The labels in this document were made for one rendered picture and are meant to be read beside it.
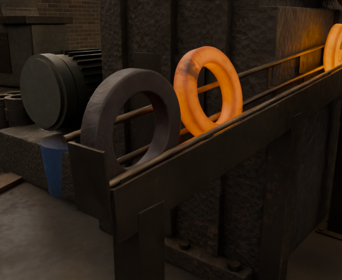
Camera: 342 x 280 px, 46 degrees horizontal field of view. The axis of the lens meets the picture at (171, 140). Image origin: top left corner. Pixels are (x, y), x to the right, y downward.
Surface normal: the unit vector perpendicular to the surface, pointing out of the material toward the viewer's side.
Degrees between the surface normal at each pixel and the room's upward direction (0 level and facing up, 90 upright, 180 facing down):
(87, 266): 0
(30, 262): 0
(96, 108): 58
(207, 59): 73
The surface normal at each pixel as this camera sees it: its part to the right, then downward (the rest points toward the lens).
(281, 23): 0.78, 0.18
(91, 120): -0.60, -0.13
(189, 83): 0.73, -0.10
